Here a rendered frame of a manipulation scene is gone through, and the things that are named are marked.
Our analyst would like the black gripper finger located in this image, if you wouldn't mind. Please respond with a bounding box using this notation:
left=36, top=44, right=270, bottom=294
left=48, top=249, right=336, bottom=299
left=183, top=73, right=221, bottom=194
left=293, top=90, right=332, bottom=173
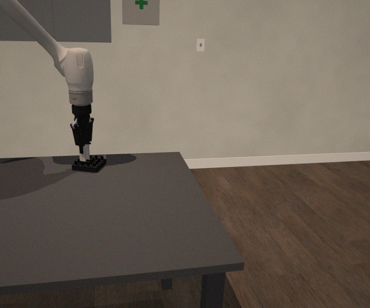
left=70, top=118, right=86, bottom=162
left=84, top=117, right=94, bottom=160

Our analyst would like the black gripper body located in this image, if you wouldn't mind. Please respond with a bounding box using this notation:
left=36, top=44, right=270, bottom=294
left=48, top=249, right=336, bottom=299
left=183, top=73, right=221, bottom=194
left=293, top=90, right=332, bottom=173
left=72, top=104, right=92, bottom=128

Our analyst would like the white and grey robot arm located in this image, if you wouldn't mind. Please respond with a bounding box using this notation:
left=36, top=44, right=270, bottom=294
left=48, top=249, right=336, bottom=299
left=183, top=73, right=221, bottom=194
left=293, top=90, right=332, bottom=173
left=0, top=0, right=93, bottom=106

